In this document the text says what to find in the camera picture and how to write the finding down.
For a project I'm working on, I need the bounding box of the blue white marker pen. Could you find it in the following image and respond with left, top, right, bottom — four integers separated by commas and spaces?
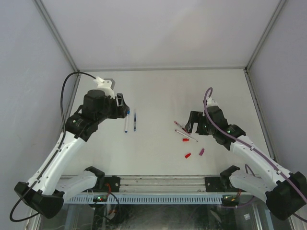
124, 110, 130, 133

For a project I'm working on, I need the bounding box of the blue gel pen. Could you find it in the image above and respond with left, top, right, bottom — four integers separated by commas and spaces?
133, 109, 137, 132

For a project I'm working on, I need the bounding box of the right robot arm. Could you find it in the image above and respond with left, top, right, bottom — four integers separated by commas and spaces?
185, 105, 307, 220

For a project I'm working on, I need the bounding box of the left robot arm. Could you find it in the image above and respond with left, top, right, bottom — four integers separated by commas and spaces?
14, 90, 130, 219

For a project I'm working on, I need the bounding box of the red gel pen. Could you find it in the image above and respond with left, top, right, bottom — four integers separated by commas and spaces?
174, 121, 189, 134

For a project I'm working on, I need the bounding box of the thin white red-tip pen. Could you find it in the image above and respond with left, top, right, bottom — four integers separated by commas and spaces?
175, 129, 198, 142

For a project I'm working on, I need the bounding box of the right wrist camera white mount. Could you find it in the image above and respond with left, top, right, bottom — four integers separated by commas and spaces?
206, 97, 218, 108

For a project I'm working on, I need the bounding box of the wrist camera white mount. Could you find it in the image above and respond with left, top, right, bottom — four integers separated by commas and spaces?
94, 77, 115, 98
206, 97, 218, 108

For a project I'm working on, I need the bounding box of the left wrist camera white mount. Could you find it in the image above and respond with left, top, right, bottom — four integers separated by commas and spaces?
94, 77, 115, 98

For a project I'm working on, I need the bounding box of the black camera cable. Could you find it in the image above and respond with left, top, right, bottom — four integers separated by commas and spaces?
9, 71, 96, 221

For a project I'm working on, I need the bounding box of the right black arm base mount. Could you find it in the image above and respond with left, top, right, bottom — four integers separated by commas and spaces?
204, 176, 239, 193

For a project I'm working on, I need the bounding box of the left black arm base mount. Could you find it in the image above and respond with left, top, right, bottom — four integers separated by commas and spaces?
103, 176, 121, 193

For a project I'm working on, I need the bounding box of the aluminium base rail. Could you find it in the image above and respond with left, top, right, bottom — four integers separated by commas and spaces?
56, 171, 216, 194

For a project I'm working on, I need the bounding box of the blue cable duct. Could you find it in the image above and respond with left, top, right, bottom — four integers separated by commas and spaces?
66, 194, 223, 205

